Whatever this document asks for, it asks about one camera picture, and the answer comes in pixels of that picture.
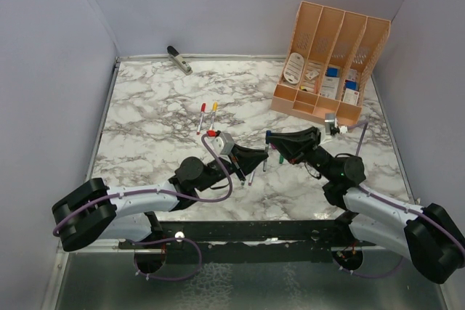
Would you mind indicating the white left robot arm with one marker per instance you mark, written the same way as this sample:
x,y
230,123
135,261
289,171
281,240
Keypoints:
x,y
95,211

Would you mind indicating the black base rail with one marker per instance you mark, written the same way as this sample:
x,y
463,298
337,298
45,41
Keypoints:
x,y
239,242

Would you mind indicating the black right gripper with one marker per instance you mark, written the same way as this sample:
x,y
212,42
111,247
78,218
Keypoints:
x,y
293,145

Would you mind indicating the blue white box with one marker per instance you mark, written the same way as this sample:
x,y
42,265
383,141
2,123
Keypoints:
x,y
333,72

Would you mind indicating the red-tipped white pen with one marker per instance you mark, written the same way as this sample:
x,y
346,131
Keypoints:
x,y
199,127

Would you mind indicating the white oval perforated plate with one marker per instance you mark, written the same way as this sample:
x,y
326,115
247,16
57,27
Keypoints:
x,y
293,69

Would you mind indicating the white paper box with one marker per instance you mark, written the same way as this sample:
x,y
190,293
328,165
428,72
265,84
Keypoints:
x,y
329,87

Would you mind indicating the grey black stapler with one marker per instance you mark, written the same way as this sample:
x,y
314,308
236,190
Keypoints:
x,y
178,60

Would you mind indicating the orange-tipped white pen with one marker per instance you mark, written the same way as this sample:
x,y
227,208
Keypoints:
x,y
212,120

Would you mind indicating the orange desk organizer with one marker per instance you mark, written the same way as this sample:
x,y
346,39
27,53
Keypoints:
x,y
331,37

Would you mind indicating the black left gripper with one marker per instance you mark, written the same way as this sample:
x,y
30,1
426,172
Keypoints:
x,y
247,160

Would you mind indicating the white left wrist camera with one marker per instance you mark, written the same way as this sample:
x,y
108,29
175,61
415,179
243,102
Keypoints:
x,y
222,142

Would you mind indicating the purple-tipped white pen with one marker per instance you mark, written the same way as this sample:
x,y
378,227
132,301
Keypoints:
x,y
264,164

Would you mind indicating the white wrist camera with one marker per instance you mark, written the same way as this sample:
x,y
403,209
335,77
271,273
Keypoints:
x,y
331,128
222,142

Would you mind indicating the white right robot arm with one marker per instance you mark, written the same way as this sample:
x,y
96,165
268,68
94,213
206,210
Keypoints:
x,y
426,236

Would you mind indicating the magenta-tipped white pen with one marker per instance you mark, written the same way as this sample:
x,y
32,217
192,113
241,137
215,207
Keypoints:
x,y
251,178

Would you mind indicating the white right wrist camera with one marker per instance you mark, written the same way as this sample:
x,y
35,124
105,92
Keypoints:
x,y
331,128

